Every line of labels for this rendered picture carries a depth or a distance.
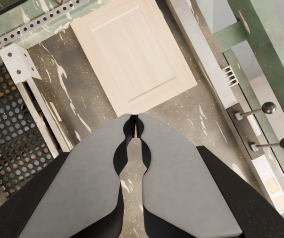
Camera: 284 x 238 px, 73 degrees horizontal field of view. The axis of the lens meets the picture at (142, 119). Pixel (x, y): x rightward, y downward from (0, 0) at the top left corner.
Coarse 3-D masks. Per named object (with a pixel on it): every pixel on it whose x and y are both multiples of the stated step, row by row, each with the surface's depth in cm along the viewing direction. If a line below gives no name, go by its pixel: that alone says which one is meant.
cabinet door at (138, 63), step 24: (120, 0) 69; (144, 0) 69; (72, 24) 69; (96, 24) 69; (120, 24) 69; (144, 24) 69; (96, 48) 69; (120, 48) 69; (144, 48) 69; (168, 48) 69; (96, 72) 69; (120, 72) 69; (144, 72) 69; (168, 72) 69; (120, 96) 69; (144, 96) 69; (168, 96) 69
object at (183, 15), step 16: (176, 0) 67; (176, 16) 68; (192, 16) 67; (192, 32) 67; (192, 48) 68; (208, 48) 67; (208, 64) 67; (208, 80) 69; (224, 80) 67; (224, 96) 67; (224, 112) 69; (240, 144) 69; (256, 160) 67; (256, 176) 70; (272, 176) 67
